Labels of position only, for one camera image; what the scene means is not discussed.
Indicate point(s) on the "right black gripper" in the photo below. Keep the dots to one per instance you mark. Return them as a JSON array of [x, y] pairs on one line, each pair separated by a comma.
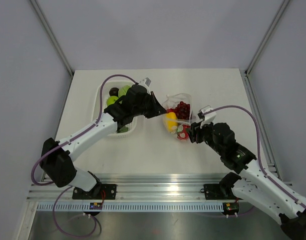
[[195, 129]]

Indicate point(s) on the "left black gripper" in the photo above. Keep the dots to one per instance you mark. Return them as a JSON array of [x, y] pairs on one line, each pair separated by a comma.
[[156, 108]]

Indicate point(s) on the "yellow bell pepper toy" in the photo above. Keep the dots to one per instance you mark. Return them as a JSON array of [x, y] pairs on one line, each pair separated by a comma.
[[170, 121]]

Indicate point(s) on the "clear zip top bag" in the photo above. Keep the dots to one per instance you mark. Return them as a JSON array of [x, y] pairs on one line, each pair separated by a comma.
[[172, 101]]

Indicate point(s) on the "dark red grape bunch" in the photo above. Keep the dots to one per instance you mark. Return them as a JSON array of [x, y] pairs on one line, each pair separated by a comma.
[[182, 110]]

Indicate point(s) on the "red bell pepper toy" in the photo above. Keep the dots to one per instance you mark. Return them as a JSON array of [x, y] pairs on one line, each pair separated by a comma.
[[182, 136]]

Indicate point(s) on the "red dragon fruit toy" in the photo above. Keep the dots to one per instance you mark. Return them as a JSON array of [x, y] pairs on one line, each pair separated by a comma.
[[180, 122]]

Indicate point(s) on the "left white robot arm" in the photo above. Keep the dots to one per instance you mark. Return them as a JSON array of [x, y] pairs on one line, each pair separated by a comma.
[[58, 156]]

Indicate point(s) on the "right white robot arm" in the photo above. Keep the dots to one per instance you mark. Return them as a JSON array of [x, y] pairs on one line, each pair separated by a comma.
[[250, 181]]

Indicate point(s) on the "green cabbage toy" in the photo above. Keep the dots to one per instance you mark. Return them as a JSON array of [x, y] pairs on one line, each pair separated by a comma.
[[123, 90]]

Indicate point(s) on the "green grape leaf toy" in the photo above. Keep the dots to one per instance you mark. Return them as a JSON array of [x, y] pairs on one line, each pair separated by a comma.
[[123, 130]]

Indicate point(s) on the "green apple toy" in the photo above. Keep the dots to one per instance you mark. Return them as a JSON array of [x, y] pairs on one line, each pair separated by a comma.
[[111, 100]]

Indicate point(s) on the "white perforated plastic basket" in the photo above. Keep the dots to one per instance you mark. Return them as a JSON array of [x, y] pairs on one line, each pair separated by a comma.
[[118, 83]]

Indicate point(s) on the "right small circuit board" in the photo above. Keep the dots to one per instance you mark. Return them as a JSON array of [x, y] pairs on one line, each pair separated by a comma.
[[231, 207]]

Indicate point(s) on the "small circuit board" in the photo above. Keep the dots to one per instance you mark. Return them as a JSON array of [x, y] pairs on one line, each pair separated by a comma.
[[96, 206], [231, 207]]

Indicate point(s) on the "left small circuit board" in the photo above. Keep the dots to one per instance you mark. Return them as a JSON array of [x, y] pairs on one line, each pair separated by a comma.
[[96, 206]]

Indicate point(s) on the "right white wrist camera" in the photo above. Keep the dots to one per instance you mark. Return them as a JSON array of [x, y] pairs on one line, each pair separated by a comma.
[[206, 115]]

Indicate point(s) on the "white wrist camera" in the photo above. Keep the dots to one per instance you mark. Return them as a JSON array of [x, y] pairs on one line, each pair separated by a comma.
[[206, 115], [146, 82]]

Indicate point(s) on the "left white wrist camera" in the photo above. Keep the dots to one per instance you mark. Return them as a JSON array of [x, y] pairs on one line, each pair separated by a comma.
[[146, 82]]

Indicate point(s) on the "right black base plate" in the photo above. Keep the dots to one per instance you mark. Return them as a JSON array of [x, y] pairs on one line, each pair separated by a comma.
[[215, 191]]

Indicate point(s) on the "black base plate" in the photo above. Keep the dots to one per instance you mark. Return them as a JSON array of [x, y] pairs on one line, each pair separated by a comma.
[[103, 191], [215, 191]]

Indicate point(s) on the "aluminium mounting rail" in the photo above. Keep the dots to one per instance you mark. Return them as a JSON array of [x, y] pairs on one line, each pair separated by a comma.
[[141, 188]]

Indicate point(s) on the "right aluminium frame post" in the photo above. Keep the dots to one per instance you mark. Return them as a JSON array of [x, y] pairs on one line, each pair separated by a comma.
[[268, 35]]

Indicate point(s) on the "aluminium frame post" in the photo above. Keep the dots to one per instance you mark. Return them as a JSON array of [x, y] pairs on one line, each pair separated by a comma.
[[51, 36], [268, 35]]

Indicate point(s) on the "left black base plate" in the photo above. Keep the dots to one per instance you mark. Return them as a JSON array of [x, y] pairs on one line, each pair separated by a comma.
[[103, 191]]

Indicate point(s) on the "white slotted cable duct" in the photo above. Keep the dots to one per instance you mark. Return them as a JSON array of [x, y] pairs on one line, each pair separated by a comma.
[[185, 207]]

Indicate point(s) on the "left aluminium frame post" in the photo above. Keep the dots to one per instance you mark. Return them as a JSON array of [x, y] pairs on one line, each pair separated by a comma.
[[51, 36]]

